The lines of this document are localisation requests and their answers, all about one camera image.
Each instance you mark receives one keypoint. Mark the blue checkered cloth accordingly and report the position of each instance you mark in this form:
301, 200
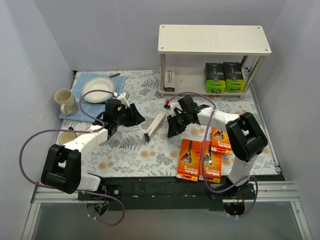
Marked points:
90, 108

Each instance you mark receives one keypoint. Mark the white H razor box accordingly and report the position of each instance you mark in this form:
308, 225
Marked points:
154, 126

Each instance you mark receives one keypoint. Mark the cream mug black handle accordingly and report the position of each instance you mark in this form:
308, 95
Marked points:
67, 137

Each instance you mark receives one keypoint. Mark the cream floral mug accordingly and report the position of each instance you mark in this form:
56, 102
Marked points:
67, 102

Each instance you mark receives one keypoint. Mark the white two-tier shelf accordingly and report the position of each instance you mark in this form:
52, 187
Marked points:
215, 40

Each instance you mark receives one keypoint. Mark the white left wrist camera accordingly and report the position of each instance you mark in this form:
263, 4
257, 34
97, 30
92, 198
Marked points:
123, 97

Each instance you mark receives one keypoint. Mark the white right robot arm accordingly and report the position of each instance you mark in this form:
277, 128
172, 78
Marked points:
246, 137

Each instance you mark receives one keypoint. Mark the orange Gillette razor box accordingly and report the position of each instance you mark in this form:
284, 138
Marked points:
212, 164
189, 160
220, 142

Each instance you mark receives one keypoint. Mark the black handled knife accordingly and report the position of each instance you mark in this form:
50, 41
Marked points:
114, 75

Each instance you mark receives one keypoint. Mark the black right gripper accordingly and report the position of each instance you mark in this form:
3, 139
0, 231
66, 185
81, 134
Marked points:
177, 122

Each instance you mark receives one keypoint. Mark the white ceramic plate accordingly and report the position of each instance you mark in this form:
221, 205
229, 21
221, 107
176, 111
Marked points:
98, 83

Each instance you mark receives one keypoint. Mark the black green razor box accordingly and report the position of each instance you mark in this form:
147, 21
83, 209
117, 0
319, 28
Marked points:
214, 78
234, 79

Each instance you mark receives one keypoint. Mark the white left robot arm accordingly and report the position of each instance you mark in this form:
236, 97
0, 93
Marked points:
63, 165

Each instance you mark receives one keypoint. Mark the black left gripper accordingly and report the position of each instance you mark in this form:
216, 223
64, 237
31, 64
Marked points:
128, 115

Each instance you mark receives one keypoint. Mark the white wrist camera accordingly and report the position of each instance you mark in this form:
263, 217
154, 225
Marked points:
123, 97
172, 106

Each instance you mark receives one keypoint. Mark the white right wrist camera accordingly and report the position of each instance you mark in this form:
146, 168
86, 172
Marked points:
172, 106

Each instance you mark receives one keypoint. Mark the aluminium rail frame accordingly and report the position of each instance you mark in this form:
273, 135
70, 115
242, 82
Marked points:
267, 189

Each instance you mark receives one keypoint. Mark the grey Harry's razor box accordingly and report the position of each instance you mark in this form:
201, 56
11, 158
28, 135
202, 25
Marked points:
169, 79

